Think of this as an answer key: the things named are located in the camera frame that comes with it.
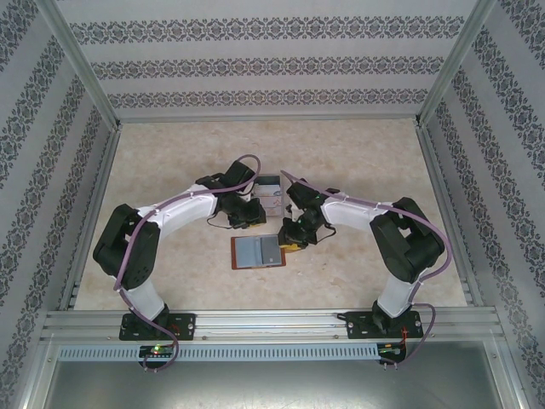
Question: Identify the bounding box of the brown leather card holder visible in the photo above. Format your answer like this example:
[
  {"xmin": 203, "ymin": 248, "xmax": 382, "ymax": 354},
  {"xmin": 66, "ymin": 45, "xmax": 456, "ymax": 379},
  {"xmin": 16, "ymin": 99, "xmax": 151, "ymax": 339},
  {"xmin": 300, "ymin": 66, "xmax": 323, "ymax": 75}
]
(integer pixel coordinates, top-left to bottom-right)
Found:
[{"xmin": 230, "ymin": 234, "xmax": 307, "ymax": 272}]

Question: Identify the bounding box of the dark grey credit card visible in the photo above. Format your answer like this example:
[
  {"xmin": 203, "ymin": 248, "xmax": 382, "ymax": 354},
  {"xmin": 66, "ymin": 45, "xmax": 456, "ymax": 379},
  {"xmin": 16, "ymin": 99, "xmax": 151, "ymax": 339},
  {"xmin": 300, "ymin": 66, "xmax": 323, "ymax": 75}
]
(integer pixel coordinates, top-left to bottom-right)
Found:
[{"xmin": 260, "ymin": 237, "xmax": 281, "ymax": 266}]

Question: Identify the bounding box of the clear plastic card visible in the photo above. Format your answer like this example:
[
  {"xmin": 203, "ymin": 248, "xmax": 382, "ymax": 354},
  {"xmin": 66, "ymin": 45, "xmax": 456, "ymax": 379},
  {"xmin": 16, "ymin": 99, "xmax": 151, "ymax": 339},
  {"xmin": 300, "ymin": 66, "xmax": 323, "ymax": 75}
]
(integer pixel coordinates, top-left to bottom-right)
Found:
[{"xmin": 254, "ymin": 174, "xmax": 285, "ymax": 219}]

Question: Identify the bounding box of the grey metal sheet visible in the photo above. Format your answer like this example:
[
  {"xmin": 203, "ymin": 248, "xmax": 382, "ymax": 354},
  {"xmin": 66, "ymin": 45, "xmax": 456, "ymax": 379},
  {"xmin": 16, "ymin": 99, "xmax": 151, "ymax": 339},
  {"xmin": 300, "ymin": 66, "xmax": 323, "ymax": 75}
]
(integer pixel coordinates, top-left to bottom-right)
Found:
[{"xmin": 25, "ymin": 338, "xmax": 525, "ymax": 409}]

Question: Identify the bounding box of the aluminium mounting rail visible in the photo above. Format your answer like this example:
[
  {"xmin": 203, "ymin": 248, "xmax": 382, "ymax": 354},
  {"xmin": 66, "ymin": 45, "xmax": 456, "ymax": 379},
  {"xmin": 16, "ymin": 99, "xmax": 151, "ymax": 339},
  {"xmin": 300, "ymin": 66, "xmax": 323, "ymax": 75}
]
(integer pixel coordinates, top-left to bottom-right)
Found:
[{"xmin": 40, "ymin": 308, "xmax": 506, "ymax": 342}]

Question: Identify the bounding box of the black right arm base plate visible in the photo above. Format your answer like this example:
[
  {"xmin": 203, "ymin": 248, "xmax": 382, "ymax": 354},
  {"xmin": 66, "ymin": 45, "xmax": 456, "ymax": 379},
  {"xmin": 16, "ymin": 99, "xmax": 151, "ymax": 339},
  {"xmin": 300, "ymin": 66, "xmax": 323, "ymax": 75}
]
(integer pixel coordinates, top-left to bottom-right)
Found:
[{"xmin": 345, "ymin": 310, "xmax": 423, "ymax": 341}]

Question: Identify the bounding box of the slotted grey cable duct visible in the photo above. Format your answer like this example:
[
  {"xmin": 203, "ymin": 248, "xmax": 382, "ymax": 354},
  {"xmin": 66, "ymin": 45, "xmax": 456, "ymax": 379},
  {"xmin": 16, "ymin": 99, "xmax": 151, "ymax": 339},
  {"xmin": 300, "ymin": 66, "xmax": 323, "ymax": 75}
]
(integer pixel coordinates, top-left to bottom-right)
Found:
[{"xmin": 57, "ymin": 343, "xmax": 380, "ymax": 361}]

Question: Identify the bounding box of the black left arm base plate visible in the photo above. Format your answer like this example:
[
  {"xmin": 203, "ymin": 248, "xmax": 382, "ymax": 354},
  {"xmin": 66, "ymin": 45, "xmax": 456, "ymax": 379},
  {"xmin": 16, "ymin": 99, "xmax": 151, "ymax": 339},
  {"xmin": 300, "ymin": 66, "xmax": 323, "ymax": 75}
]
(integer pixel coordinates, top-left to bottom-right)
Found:
[{"xmin": 118, "ymin": 313, "xmax": 198, "ymax": 342}]

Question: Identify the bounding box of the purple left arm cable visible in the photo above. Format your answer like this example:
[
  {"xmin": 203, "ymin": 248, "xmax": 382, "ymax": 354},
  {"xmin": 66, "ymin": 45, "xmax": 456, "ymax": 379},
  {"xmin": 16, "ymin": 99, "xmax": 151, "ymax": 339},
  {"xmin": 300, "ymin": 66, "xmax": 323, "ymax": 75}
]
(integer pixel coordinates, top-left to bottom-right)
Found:
[{"xmin": 111, "ymin": 153, "xmax": 261, "ymax": 374}]

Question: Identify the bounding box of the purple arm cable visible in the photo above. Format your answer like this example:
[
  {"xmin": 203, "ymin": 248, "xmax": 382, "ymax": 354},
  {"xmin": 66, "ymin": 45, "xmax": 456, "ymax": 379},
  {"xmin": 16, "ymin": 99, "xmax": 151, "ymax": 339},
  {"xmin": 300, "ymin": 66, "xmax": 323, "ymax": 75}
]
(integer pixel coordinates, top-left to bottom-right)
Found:
[
  {"xmin": 280, "ymin": 170, "xmax": 452, "ymax": 372},
  {"xmin": 111, "ymin": 153, "xmax": 261, "ymax": 374}
]

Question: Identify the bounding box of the aluminium side rail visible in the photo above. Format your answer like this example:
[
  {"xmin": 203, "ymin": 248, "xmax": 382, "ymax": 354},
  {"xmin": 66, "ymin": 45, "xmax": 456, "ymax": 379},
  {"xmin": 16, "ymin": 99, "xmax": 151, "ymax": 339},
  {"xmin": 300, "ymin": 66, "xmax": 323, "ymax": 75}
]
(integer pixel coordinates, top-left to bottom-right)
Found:
[
  {"xmin": 57, "ymin": 125, "xmax": 124, "ymax": 312},
  {"xmin": 415, "ymin": 125, "xmax": 485, "ymax": 310}
]

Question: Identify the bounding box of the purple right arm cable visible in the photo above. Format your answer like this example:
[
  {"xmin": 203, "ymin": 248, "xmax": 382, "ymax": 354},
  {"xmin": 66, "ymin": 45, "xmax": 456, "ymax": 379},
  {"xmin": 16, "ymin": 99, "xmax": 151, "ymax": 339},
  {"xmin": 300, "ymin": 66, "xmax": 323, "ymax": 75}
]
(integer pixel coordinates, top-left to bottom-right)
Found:
[{"xmin": 280, "ymin": 170, "xmax": 452, "ymax": 372}]

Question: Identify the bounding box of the aluminium frame post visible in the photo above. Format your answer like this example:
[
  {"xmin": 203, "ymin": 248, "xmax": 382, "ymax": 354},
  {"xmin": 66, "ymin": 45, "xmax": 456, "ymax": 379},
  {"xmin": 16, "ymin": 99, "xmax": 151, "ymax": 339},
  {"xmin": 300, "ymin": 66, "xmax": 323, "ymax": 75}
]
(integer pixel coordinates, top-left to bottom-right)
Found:
[
  {"xmin": 36, "ymin": 0, "xmax": 124, "ymax": 131},
  {"xmin": 415, "ymin": 0, "xmax": 499, "ymax": 129}
]

